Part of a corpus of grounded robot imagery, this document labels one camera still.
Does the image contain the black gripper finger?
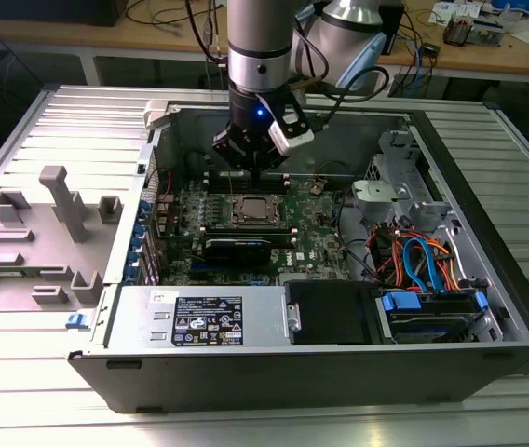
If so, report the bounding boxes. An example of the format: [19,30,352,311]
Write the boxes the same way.
[257,147,291,186]
[211,120,261,186]

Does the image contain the silver CPU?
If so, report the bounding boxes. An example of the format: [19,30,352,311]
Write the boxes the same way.
[243,198,271,218]

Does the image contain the metal socket cover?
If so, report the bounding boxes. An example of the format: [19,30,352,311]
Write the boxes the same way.
[232,194,283,224]

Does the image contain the RAM slot white clips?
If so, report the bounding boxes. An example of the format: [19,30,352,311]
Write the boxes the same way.
[202,170,292,178]
[202,180,292,187]
[201,228,298,237]

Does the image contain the CPU socket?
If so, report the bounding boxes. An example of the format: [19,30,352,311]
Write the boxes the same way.
[229,192,286,226]

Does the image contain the CPU cooler copper fins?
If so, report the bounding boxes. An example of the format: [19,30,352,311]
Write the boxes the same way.
[443,12,475,47]

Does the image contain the green motherboard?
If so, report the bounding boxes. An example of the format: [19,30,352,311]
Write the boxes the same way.
[152,170,355,287]

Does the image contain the black graphics card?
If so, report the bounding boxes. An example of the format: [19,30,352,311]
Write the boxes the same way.
[202,237,274,267]

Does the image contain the silver drive cage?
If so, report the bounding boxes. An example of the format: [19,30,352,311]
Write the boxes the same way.
[351,129,461,220]

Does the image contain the silver chipset heatsink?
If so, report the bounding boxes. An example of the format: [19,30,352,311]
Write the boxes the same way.
[278,272,311,287]

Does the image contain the black drive bay box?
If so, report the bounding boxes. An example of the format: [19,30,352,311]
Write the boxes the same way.
[287,281,380,346]

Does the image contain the black tower box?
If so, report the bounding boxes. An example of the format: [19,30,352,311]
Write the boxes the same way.
[378,0,405,57]

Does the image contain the hard disk in blue carrier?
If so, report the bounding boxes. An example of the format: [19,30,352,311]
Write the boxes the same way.
[375,287,490,344]

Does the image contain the silver power supply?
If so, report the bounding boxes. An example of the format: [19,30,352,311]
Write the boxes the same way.
[103,283,290,349]

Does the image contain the grey parts rack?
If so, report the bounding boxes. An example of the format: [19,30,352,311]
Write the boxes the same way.
[0,165,124,313]

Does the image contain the black PC case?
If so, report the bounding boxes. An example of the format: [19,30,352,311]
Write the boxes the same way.
[67,97,529,415]

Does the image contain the black computer box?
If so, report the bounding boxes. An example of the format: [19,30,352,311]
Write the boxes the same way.
[0,0,129,27]

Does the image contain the wooden desk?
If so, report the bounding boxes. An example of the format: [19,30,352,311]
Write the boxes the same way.
[0,0,529,78]

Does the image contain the grey metal device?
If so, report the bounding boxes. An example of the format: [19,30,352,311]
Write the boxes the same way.
[471,18,508,47]

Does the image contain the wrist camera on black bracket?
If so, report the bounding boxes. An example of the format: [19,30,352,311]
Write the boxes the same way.
[257,92,317,157]

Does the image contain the silver bracket with round hole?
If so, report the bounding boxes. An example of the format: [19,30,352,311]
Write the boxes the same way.
[351,179,399,216]

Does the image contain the silver latch handle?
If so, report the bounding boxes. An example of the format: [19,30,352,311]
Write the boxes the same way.
[282,301,302,332]

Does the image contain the blue flat wire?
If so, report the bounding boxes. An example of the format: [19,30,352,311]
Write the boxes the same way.
[402,237,452,295]

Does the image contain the orange flat wire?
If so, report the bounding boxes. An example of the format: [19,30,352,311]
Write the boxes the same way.
[431,239,464,292]

